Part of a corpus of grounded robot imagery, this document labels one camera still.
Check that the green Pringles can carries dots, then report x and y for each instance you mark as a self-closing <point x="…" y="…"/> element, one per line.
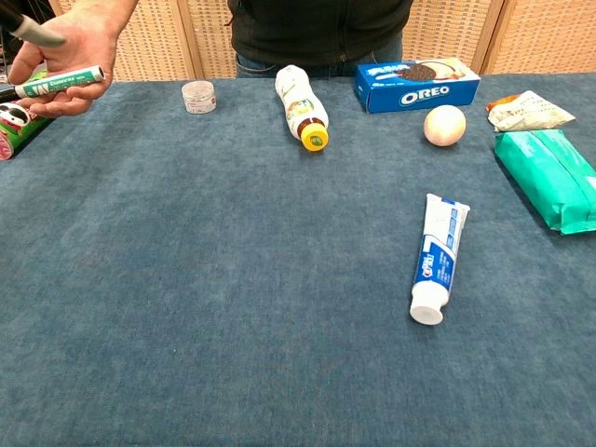
<point x="18" y="130"/>

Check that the blue table mat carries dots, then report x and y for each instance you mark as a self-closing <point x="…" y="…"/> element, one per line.
<point x="233" y="279"/>

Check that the green white marker pen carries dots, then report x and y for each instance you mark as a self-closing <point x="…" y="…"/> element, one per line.
<point x="60" y="83"/>

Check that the blue Oreo box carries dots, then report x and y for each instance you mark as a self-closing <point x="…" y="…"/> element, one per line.
<point x="414" y="88"/>

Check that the green tissue pack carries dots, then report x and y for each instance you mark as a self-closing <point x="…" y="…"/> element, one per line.
<point x="549" y="177"/>

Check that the wicker folding screen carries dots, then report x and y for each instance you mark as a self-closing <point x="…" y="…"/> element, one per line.
<point x="465" y="32"/>

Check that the clear plastic jar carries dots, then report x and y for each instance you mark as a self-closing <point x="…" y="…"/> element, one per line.
<point x="199" y="97"/>

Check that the person right forearm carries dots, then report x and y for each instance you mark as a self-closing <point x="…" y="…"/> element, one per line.
<point x="125" y="11"/>

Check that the white bottle yellow cap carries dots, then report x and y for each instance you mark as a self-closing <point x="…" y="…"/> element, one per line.
<point x="300" y="102"/>

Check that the white blue toothpaste tube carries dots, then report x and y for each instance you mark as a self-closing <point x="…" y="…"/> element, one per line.
<point x="437" y="261"/>

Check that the person right hand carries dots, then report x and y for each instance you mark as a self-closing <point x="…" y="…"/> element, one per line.
<point x="79" y="42"/>

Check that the person torso black jacket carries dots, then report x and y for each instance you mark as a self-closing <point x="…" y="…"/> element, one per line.
<point x="321" y="32"/>

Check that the white ball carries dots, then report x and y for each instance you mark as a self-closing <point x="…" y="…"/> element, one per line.
<point x="444" y="125"/>

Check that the crumpled white orange snack packet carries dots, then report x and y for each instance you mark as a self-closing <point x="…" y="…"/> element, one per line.
<point x="531" y="112"/>

